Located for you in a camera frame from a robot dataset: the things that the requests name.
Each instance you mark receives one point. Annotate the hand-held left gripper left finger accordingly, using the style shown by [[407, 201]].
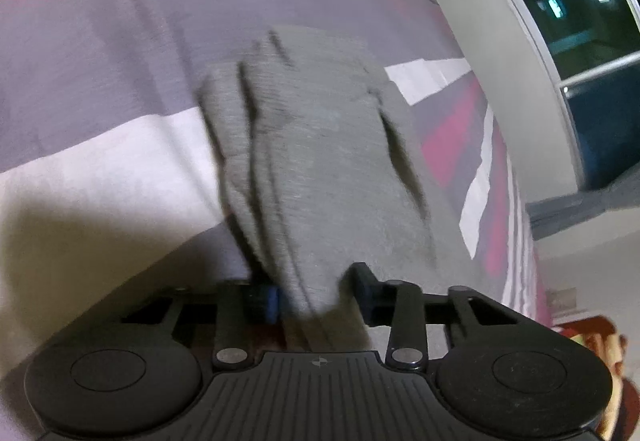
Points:
[[270, 306]]

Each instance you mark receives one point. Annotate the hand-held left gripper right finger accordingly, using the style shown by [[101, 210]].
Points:
[[364, 293]]

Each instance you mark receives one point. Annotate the grey pants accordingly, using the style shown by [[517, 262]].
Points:
[[320, 161]]

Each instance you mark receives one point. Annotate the pale translucent jar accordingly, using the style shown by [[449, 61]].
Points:
[[561, 301]]

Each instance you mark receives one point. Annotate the grey curtain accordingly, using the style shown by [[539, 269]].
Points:
[[585, 206]]

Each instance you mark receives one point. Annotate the red printed package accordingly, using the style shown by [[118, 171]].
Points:
[[600, 356]]

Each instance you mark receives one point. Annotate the striped bed sheet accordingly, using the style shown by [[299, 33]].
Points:
[[100, 71]]

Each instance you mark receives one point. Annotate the white framed window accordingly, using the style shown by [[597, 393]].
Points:
[[575, 21]]

